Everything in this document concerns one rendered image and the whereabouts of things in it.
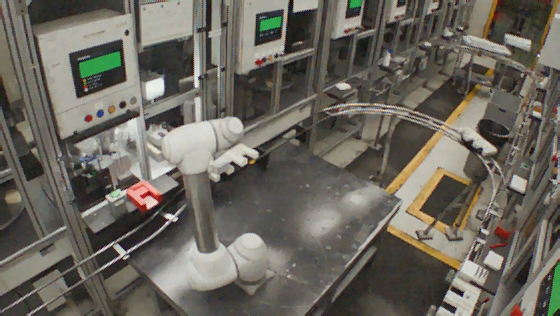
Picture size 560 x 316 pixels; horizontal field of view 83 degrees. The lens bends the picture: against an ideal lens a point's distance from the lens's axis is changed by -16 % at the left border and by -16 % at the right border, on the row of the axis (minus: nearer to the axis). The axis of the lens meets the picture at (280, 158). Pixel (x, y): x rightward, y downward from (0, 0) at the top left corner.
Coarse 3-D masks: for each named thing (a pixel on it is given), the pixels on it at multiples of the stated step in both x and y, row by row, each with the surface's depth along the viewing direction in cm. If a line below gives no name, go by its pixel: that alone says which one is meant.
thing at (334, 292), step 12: (384, 228) 231; (372, 240) 216; (372, 252) 258; (132, 264) 187; (360, 264) 248; (372, 264) 272; (144, 276) 181; (348, 276) 239; (156, 288) 176; (336, 288) 230; (156, 300) 196; (168, 300) 172; (324, 300) 211; (168, 312) 205; (180, 312) 168; (324, 312) 216
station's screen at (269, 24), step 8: (264, 16) 212; (272, 16) 217; (280, 16) 223; (264, 24) 215; (272, 24) 220; (280, 24) 226; (264, 32) 218; (272, 32) 224; (280, 32) 230; (264, 40) 221
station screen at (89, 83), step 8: (112, 48) 145; (120, 48) 148; (88, 56) 138; (96, 56) 141; (120, 56) 150; (80, 72) 138; (96, 72) 144; (104, 72) 147; (112, 72) 150; (120, 72) 154; (80, 80) 140; (88, 80) 143; (96, 80) 146; (104, 80) 149; (112, 80) 152; (88, 88) 144; (96, 88) 147
